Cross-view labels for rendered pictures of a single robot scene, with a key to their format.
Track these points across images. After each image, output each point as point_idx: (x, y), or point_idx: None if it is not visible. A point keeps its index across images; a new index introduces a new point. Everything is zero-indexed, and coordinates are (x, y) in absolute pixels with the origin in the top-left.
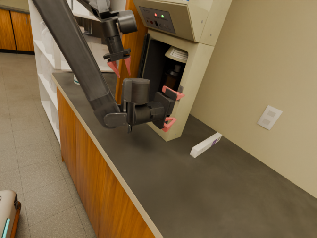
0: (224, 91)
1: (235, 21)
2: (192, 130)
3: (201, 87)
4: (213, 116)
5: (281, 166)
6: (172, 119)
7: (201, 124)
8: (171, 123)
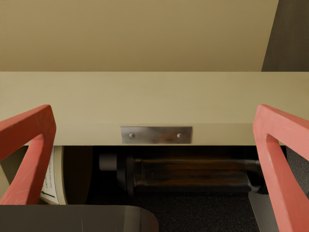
0: (162, 15)
1: (16, 60)
2: (308, 44)
3: None
4: (240, 12)
5: None
6: (270, 134)
7: (277, 33)
8: (308, 135)
